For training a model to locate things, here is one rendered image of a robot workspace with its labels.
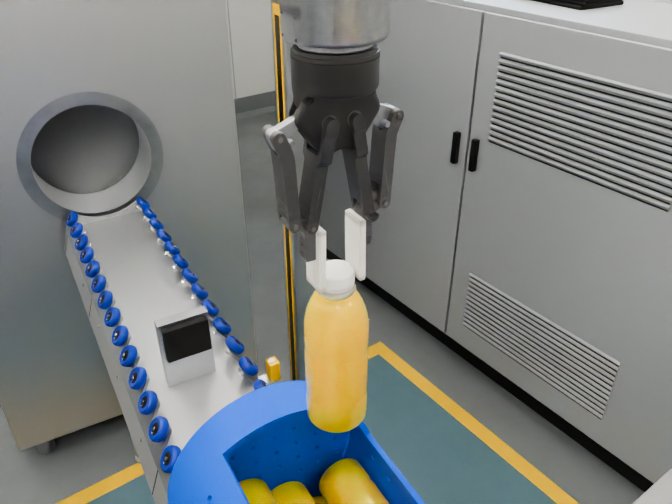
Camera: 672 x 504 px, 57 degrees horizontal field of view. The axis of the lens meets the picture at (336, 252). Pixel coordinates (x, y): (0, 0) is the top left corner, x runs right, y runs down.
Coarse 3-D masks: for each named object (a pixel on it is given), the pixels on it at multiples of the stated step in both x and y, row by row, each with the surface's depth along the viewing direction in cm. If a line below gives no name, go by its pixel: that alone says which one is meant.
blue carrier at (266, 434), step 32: (288, 384) 82; (224, 416) 78; (256, 416) 76; (288, 416) 77; (192, 448) 77; (224, 448) 74; (256, 448) 85; (288, 448) 88; (320, 448) 92; (352, 448) 93; (192, 480) 75; (224, 480) 72; (288, 480) 91; (384, 480) 86
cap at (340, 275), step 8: (328, 264) 63; (336, 264) 63; (344, 264) 63; (328, 272) 62; (336, 272) 62; (344, 272) 62; (352, 272) 62; (328, 280) 61; (336, 280) 61; (344, 280) 61; (352, 280) 62; (328, 288) 62; (336, 288) 62; (344, 288) 62
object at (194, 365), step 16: (160, 320) 117; (176, 320) 117; (192, 320) 118; (208, 320) 121; (160, 336) 117; (176, 336) 117; (192, 336) 118; (208, 336) 120; (160, 352) 121; (176, 352) 118; (192, 352) 120; (208, 352) 124; (176, 368) 122; (192, 368) 124; (208, 368) 126; (176, 384) 124
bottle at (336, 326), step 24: (312, 312) 63; (336, 312) 62; (360, 312) 64; (312, 336) 64; (336, 336) 63; (360, 336) 64; (312, 360) 66; (336, 360) 64; (360, 360) 66; (312, 384) 68; (336, 384) 66; (360, 384) 68; (312, 408) 70; (336, 408) 68; (360, 408) 70; (336, 432) 70
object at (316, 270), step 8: (320, 232) 58; (320, 240) 58; (320, 248) 58; (320, 256) 59; (312, 264) 61; (320, 264) 59; (312, 272) 61; (320, 272) 60; (312, 280) 62; (320, 280) 60; (320, 288) 61
